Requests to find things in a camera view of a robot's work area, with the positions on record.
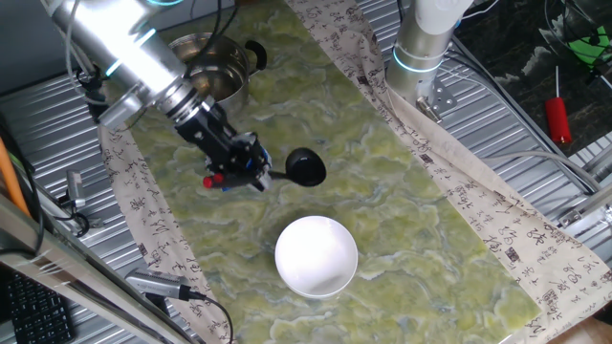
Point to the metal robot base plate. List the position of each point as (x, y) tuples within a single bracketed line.
[(442, 98)]

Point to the black spoon with red tip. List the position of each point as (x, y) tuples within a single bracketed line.
[(306, 167)]

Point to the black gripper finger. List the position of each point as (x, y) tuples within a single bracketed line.
[(260, 155), (262, 181)]

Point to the green paper flag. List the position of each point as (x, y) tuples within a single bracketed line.
[(590, 52)]

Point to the green marble pattern table mat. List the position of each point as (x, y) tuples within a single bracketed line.
[(334, 157)]

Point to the aluminium corner frame bracket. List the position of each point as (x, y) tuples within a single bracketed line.
[(588, 210)]

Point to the aluminium frame beam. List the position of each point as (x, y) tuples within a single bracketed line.
[(72, 277)]

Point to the silver depth camera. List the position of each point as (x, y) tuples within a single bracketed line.
[(158, 284)]

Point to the black keyboard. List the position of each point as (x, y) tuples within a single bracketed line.
[(33, 310)]

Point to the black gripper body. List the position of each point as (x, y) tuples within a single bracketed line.
[(215, 141)]

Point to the white ceramic bowl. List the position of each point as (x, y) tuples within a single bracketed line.
[(315, 258)]

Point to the black pole clamp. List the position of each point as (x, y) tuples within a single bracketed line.
[(91, 83)]

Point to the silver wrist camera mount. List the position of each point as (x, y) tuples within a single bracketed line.
[(117, 110)]

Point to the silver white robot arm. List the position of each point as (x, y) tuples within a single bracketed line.
[(129, 52)]

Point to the beige calligraphy cloth strip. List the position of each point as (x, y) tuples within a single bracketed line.
[(478, 191), (143, 215)]

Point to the slanted aluminium pole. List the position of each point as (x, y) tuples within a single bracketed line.
[(76, 55)]

